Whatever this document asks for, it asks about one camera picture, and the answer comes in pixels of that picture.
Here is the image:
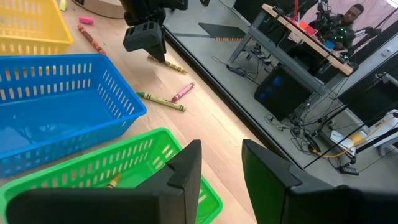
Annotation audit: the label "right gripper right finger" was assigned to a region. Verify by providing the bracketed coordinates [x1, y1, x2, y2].
[241, 139, 304, 224]

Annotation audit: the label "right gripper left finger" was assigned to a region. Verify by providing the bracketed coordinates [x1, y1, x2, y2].
[136, 139, 202, 224]

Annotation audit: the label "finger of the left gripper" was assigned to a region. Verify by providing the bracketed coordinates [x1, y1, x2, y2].
[147, 45, 167, 63]

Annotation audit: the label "red crayon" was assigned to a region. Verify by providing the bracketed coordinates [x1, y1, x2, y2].
[76, 24, 107, 56]
[170, 81, 196, 104]

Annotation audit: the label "green plastic basket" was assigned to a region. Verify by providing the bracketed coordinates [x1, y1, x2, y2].
[0, 126, 224, 224]

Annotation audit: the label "black power strip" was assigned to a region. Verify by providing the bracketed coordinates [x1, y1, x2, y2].
[226, 63, 247, 78]

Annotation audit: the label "black power adapter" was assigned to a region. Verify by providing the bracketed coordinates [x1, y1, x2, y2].
[338, 164, 360, 177]

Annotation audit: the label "black computer blue lights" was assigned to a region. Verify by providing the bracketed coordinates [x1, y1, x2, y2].
[254, 66, 313, 123]

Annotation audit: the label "white power box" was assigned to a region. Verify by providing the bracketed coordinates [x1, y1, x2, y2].
[329, 129, 358, 153]

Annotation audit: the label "blue plastic basket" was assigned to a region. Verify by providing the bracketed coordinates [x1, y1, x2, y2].
[0, 54, 147, 179]

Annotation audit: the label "yellow plastic basket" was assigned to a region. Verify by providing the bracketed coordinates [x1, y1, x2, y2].
[0, 0, 75, 56]

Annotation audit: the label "white machine housing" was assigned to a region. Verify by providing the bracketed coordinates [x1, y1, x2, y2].
[369, 108, 398, 156]

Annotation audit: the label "black panel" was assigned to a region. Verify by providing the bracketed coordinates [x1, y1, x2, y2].
[338, 55, 398, 125]

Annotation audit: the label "wooden workbench grey legs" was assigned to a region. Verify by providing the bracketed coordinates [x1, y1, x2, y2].
[228, 2, 355, 94]

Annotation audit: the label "person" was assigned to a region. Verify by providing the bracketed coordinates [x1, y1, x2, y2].
[309, 2, 366, 52]

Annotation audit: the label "pink backdrop cloth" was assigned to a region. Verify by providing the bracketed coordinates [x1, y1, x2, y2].
[298, 0, 398, 41]

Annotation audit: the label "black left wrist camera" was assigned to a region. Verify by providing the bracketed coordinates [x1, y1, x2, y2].
[122, 20, 167, 53]

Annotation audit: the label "yellow floor cable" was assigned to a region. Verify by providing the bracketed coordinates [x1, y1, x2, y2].
[310, 114, 398, 160]

